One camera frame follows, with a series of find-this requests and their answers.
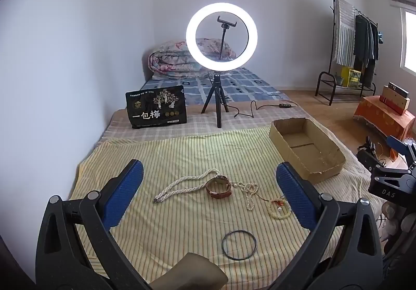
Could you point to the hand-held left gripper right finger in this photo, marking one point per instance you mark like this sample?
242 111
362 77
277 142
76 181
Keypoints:
295 199

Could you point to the black clothes rack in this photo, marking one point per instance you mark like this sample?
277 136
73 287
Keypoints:
325 82

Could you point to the tan fabric object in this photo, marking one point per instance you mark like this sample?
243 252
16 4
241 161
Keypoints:
191 272

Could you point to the brown leather wristwatch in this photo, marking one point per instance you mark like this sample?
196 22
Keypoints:
213 193

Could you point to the window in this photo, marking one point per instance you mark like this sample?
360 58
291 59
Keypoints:
410 40

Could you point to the folded floral quilt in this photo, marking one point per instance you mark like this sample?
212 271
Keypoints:
169 62

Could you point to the black bangle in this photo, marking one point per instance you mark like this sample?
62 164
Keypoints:
223 244

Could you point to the blue patterned bedsheet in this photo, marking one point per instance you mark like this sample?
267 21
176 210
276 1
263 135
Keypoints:
247 82

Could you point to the black snack bag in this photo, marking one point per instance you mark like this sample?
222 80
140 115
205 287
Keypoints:
156 108

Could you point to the black tripod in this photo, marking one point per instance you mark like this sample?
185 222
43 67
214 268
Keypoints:
218 101

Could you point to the red box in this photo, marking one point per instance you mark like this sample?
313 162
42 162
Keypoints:
391 106

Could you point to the orange cloth covered table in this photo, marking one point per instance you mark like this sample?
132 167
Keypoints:
380 114

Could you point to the small green pot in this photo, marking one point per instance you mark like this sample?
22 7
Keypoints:
339 79

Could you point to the tan cardboard box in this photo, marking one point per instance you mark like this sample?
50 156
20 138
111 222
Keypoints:
390 95

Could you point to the yellow box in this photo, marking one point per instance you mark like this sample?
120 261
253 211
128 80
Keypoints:
352 77

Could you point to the dark hanging clothes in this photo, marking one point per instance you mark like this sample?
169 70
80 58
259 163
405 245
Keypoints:
365 43

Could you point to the blue hanging item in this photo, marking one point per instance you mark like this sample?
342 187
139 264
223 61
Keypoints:
381 36

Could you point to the checked beige bedsheet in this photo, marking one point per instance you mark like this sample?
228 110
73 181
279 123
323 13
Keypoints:
253 122

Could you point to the yellow striped cloth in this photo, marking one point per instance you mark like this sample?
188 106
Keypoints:
182 231

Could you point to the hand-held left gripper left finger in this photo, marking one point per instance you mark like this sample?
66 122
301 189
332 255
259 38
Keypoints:
126 194

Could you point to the striped towel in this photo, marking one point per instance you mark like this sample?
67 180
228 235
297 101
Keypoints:
344 33

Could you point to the black phone holder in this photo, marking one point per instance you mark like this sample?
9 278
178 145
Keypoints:
227 22

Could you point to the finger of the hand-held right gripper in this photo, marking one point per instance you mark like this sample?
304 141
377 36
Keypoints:
369 158
396 143

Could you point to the dark flat box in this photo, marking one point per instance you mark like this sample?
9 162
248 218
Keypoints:
398 89

